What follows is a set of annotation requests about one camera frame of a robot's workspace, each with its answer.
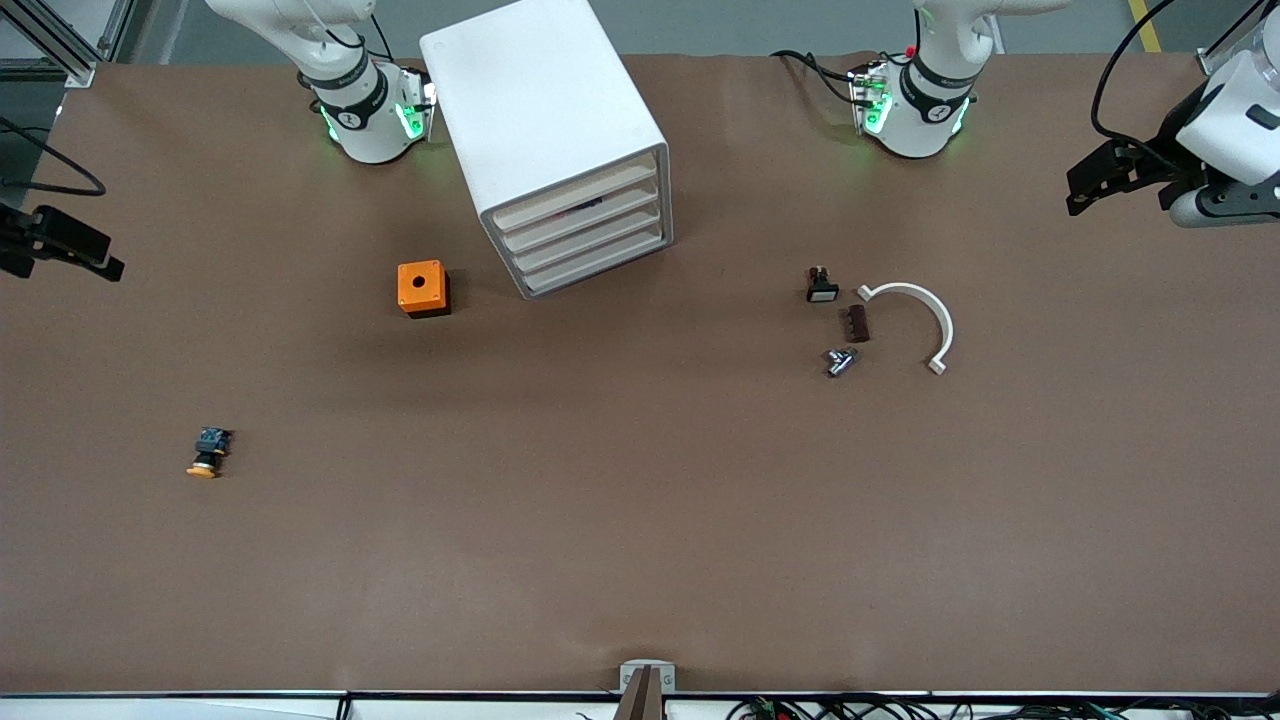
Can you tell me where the yellow button with black body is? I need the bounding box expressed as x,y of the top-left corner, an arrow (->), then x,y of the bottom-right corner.
186,427 -> 234,479

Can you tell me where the grey cylinder attachment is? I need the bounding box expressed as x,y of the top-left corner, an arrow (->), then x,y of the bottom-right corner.
1168,188 -> 1219,230

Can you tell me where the white curved plastic arc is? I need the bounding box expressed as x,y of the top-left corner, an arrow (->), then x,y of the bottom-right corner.
857,282 -> 955,376

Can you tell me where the orange box with hole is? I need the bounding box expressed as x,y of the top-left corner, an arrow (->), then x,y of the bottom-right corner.
397,260 -> 452,319

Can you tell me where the brown table cover mat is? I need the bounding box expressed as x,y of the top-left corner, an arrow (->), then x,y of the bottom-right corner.
0,48 -> 1280,696

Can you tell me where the brown bar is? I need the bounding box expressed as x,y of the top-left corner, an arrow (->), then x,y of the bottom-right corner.
613,666 -> 668,720

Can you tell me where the aluminium frame post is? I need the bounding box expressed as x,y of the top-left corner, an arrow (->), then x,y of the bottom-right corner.
1197,0 -> 1280,79
0,0 -> 136,89

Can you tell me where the black arm base cable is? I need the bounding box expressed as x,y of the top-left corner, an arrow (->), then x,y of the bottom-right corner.
770,48 -> 863,106

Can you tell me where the white table edge rail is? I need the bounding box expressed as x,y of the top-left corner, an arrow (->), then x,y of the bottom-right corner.
0,690 -> 1280,720

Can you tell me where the tangled cable bundle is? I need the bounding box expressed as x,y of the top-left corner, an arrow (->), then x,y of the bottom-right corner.
725,693 -> 1280,720

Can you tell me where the grey metal bracket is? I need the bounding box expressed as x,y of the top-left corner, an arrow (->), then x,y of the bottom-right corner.
619,660 -> 677,694

